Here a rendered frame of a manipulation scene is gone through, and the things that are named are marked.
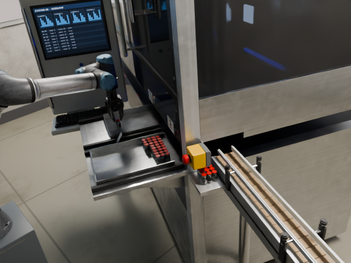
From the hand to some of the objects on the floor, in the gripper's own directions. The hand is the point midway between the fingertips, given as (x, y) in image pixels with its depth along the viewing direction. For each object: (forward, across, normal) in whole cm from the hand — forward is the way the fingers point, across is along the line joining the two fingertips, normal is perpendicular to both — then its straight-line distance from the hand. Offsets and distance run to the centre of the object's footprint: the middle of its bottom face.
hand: (117, 118), depth 176 cm
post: (+94, +21, -50) cm, 109 cm away
